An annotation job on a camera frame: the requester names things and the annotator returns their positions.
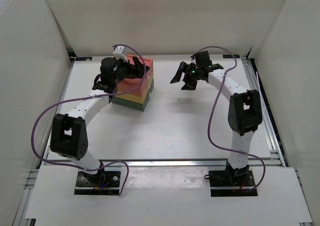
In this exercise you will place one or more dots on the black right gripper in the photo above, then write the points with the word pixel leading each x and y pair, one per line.
pixel 191 86

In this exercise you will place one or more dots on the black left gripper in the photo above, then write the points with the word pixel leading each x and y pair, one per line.
pixel 137 71

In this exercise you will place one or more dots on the red drawer box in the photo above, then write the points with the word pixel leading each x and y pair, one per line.
pixel 137 86

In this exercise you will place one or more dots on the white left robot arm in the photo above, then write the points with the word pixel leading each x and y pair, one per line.
pixel 69 136

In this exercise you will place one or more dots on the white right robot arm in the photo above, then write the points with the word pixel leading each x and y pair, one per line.
pixel 244 110

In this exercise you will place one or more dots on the yellow drawer box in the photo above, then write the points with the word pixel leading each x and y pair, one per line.
pixel 132 97

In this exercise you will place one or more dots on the green drawer box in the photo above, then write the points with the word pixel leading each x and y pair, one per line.
pixel 133 104

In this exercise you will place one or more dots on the black table label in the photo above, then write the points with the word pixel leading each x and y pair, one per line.
pixel 230 56
pixel 83 59

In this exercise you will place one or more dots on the left black table label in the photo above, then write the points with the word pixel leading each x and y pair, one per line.
pixel 83 59

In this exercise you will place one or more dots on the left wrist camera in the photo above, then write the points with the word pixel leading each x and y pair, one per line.
pixel 119 53

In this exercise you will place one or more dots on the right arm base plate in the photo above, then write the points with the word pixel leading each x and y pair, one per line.
pixel 221 186

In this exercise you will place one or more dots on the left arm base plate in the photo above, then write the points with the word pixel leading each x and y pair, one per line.
pixel 105 183

